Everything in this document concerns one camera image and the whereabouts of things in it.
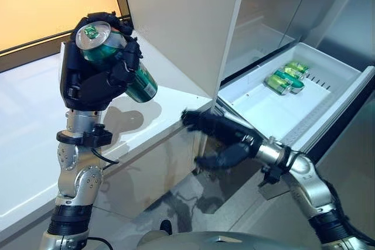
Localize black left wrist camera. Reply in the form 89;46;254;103
56;124;114;147

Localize white counter cabinet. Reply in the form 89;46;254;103
0;35;217;233

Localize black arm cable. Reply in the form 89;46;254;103
86;147;120;248
325;179;375;246

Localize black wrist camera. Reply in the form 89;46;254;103
257;144;292;187
56;124;114;147

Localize backlit panel with dark frame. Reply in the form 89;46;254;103
0;0;132;72

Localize black robot left foot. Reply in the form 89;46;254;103
159;219;173;237

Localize stainless steel fridge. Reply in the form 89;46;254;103
222;0;375;84

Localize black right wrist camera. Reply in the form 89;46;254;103
257;144;292;187

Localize light green drink can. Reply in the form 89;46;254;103
264;74;294;96
283;61;310;78

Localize tall white cabinet panel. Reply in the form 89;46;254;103
120;0;250;100

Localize dark green drink can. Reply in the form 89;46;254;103
274;70;305;94
75;20;159;104

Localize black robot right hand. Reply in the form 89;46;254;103
180;109;263;171

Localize white fridge drawer bin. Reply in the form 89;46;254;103
215;42;370;151

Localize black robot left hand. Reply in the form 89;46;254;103
60;12;144;111

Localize grey robot torso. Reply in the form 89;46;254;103
136;231;323;250

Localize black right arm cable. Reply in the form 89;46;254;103
325;179;375;246

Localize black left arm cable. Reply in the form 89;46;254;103
86;147;120;248

